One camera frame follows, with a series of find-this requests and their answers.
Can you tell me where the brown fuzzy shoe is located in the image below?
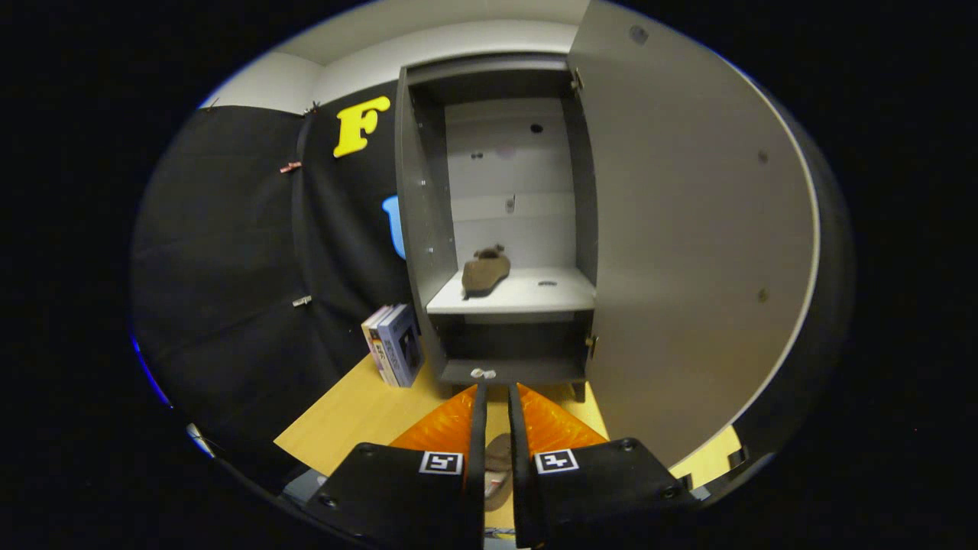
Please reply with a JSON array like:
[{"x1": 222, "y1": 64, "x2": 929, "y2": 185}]
[
  {"x1": 461, "y1": 244, "x2": 511, "y2": 299},
  {"x1": 486, "y1": 433, "x2": 513, "y2": 511}
]

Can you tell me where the beige shoe cabinet door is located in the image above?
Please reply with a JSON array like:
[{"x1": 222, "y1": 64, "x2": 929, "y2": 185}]
[{"x1": 567, "y1": 0, "x2": 822, "y2": 468}]

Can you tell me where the grey shoe cabinet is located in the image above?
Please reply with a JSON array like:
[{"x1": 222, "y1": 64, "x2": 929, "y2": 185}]
[{"x1": 393, "y1": 52, "x2": 598, "y2": 403}]

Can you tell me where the black backdrop cloth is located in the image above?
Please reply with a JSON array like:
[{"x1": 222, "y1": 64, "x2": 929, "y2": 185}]
[{"x1": 130, "y1": 80, "x2": 853, "y2": 493}]

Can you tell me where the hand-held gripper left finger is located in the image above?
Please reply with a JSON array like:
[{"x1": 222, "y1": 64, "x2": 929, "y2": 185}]
[{"x1": 306, "y1": 382, "x2": 488, "y2": 550}]

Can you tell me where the blue book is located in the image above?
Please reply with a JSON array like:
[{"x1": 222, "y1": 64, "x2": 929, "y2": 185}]
[{"x1": 377, "y1": 304, "x2": 423, "y2": 388}]

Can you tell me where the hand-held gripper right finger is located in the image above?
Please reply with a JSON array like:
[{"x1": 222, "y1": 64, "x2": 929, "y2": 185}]
[{"x1": 508, "y1": 382, "x2": 700, "y2": 550}]

